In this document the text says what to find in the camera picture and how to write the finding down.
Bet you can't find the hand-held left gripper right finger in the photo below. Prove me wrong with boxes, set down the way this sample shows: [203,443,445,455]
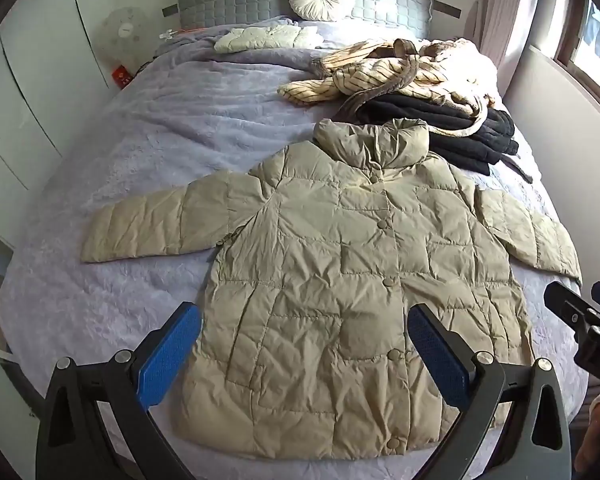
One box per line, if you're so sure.
[407,302,573,480]

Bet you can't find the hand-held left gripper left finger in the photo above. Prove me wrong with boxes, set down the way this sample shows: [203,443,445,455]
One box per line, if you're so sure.
[36,301,202,480]

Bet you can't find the beige puffer jacket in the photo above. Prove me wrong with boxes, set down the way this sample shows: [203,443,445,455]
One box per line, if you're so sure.
[80,117,583,461]

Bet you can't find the person's right hand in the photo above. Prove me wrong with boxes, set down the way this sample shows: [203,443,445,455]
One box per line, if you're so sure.
[574,390,600,476]

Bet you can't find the black folded garment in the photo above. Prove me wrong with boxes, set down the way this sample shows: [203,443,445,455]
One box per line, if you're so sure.
[355,95,536,183]

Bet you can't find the lavender embossed blanket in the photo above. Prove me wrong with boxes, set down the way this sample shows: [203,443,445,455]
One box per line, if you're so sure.
[0,22,591,480]

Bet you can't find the brown framed window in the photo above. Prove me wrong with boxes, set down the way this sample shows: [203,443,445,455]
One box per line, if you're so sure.
[555,0,600,91]

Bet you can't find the cream striped fleece robe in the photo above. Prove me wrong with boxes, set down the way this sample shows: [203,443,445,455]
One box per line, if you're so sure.
[277,37,498,138]

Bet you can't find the pale pink curtain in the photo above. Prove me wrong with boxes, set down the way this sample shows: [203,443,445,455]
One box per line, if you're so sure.
[472,0,546,86]

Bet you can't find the white wardrobe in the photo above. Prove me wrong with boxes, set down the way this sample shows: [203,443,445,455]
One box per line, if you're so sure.
[0,0,113,261]

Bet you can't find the white standing fan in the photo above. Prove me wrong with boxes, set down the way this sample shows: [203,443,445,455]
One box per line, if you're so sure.
[102,6,148,61]

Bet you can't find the cream folded puffer jacket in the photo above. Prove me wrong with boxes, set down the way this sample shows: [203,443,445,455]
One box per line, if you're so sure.
[213,24,321,55]

